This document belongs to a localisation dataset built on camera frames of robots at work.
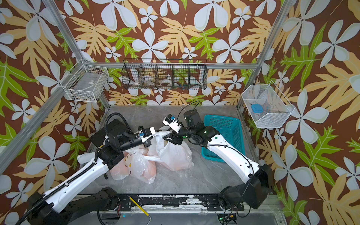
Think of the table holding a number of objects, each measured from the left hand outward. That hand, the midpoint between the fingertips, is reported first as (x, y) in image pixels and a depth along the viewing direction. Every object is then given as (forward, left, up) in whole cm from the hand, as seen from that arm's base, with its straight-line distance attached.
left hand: (160, 128), depth 67 cm
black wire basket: (+47, +1, -1) cm, 47 cm away
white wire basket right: (+20, -62, -4) cm, 65 cm away
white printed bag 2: (-9, -7, -15) cm, 19 cm away
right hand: (0, -2, -5) cm, 6 cm away
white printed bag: (-13, +11, -16) cm, 23 cm away
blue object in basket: (+19, -57, -6) cm, 60 cm away
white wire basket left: (+32, +49, +2) cm, 59 cm away
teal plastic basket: (+21, -47, -30) cm, 59 cm away
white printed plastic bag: (-13, +25, -27) cm, 39 cm away
